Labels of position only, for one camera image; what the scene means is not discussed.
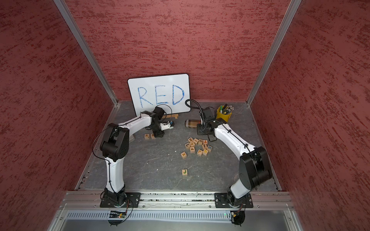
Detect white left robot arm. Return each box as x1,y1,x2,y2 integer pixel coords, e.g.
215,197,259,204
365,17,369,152
100,106,165,207

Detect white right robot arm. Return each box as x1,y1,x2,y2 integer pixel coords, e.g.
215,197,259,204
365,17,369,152
197,118,273,207

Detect wooden block letter X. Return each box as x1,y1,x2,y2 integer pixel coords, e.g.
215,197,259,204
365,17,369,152
180,152,187,159

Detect plaid brown glasses case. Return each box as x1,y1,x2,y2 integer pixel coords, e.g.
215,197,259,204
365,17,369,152
185,119,201,129

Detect yellow pen cup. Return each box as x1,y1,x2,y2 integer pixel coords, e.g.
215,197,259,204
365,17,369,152
216,106,232,122

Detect wooden whiteboard stand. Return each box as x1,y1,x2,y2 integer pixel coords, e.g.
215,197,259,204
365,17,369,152
162,114,179,119

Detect pens in cup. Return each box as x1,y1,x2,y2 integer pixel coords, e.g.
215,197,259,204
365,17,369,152
219,104,234,115

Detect grey eraser block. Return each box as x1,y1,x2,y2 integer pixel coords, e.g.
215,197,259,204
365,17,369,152
129,135,135,143

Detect whiteboard with RED written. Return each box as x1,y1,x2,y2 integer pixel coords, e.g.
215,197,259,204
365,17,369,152
128,74,190,115

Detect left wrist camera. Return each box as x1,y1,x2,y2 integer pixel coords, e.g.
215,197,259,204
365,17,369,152
160,121,174,131

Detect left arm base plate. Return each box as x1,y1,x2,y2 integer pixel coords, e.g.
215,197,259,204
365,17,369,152
100,191,141,208

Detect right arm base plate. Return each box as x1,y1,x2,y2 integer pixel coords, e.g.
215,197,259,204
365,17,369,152
214,192,253,208

